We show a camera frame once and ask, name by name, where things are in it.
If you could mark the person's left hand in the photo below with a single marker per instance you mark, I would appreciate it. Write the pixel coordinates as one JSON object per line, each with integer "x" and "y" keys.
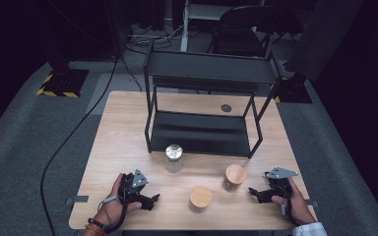
{"x": 111, "y": 209}

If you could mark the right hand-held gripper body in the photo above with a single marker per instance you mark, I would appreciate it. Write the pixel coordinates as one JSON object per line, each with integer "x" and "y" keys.
{"x": 279, "y": 187}

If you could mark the striped-edge black stand base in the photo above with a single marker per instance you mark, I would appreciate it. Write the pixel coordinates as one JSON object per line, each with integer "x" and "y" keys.
{"x": 293, "y": 91}
{"x": 66, "y": 82}

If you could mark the black folding chair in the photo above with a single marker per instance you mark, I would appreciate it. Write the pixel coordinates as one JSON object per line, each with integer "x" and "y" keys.
{"x": 239, "y": 32}

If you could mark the white metal stand frame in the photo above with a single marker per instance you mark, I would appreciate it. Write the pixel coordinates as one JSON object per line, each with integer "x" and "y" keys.
{"x": 184, "y": 32}

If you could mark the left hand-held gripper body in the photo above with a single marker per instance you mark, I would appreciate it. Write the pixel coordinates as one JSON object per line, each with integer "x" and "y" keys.
{"x": 129, "y": 187}

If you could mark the person's right hand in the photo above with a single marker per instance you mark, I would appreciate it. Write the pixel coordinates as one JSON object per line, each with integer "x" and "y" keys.
{"x": 298, "y": 209}

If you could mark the grey tape strip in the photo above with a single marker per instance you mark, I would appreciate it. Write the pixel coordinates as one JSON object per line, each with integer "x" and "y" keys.
{"x": 78, "y": 199}
{"x": 313, "y": 204}

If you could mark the glass jar with metal lid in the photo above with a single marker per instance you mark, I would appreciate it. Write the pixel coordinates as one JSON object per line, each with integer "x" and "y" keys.
{"x": 174, "y": 152}

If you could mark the black metal shelf rack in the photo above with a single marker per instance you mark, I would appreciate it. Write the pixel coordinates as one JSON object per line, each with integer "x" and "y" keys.
{"x": 203, "y": 134}

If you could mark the grey round table grommet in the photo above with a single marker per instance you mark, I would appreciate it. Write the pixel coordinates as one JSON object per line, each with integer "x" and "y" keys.
{"x": 226, "y": 108}

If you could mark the grey draped stand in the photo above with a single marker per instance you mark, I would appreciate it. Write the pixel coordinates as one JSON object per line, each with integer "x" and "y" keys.
{"x": 325, "y": 36}

